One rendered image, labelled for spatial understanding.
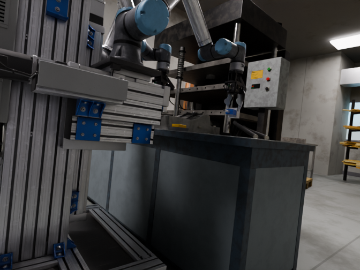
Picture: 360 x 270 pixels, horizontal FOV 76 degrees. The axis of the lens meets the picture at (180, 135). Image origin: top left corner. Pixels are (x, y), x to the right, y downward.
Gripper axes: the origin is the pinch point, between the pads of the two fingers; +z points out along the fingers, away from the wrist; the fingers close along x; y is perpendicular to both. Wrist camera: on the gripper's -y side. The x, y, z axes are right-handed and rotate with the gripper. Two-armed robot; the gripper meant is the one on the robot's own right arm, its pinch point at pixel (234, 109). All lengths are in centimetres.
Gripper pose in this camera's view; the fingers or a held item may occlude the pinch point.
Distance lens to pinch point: 131.4
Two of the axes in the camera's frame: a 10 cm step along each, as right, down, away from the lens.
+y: -6.4, -0.6, -7.7
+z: -1.1, 9.9, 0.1
